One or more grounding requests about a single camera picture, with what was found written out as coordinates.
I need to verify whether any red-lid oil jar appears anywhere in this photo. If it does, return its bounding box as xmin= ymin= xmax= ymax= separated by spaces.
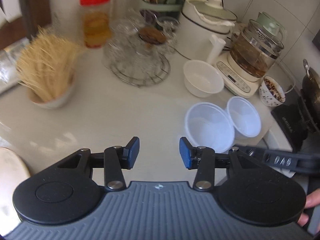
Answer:
xmin=79 ymin=0 xmax=112 ymax=48

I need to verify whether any translucent plastic bowl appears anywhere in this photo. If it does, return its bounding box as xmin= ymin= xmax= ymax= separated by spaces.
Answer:
xmin=184 ymin=102 xmax=235 ymax=153
xmin=225 ymin=96 xmax=261 ymax=140

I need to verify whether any wire rack with glassware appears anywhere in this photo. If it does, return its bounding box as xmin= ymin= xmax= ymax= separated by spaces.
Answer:
xmin=103 ymin=15 xmax=180 ymax=87

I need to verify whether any cream kettle base with buttons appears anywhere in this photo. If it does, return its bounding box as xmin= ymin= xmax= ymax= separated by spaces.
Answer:
xmin=215 ymin=60 xmax=260 ymax=99

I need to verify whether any patterned bowl with tea leaves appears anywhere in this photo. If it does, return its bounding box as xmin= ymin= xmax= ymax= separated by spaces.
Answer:
xmin=259 ymin=76 xmax=286 ymax=108

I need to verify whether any white round plate edge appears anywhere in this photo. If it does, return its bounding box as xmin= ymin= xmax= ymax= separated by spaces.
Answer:
xmin=0 ymin=147 xmax=30 ymax=236

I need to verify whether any person's left hand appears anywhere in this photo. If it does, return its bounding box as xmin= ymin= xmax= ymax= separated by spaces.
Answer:
xmin=298 ymin=189 xmax=320 ymax=226

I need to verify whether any white rice cooker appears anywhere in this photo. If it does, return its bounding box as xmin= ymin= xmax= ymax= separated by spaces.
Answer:
xmin=176 ymin=0 xmax=237 ymax=61

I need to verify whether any white ceramic bowl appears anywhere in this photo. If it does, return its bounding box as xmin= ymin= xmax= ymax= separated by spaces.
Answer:
xmin=183 ymin=60 xmax=224 ymax=98

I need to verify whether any black gas stove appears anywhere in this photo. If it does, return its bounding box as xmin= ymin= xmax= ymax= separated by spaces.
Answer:
xmin=271 ymin=90 xmax=319 ymax=154

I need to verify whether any bowl of toothpicks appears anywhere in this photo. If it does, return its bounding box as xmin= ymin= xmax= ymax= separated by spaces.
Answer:
xmin=16 ymin=28 xmax=82 ymax=109

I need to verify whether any glass tea kettle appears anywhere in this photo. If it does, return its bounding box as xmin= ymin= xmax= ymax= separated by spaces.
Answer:
xmin=228 ymin=12 xmax=286 ymax=82

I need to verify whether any black wok on stove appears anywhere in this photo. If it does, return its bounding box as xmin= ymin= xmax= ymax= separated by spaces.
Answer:
xmin=302 ymin=59 xmax=319 ymax=132

